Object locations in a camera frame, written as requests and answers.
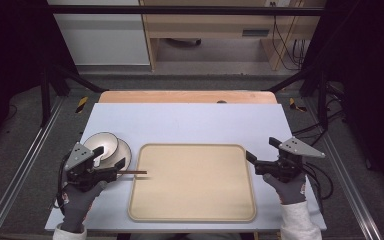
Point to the white bowl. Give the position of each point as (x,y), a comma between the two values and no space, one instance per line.
(103,141)

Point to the black frame crossbar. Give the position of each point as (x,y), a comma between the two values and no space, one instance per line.
(180,10)

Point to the wooden desk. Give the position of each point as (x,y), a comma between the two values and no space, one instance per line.
(206,25)

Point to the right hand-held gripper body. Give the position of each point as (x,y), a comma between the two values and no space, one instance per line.
(296,148)

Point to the dark brown chopstick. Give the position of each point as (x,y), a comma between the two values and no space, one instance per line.
(136,172)

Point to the yellow black tape marker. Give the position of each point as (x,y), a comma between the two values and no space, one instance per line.
(82,104)
(295,105)

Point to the person's left hand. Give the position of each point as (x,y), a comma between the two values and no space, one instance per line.
(76,206)

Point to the beige tray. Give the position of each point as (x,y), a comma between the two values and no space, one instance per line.
(193,183)

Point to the aluminium floor rail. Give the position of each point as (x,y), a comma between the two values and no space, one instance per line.
(20,170)
(346,176)

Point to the person's right hand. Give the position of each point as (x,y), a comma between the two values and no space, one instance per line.
(290,191)

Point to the black frame post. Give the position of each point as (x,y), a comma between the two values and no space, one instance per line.
(45,100)
(322,100)

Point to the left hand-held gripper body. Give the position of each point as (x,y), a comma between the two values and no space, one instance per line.
(80,156)

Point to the black diagonal frame brace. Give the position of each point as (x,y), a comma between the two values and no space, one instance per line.
(291,81)
(80,80)

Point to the white cabinet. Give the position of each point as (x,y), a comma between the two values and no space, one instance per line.
(103,36)

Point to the white plate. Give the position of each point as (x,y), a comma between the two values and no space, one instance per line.
(124,152)

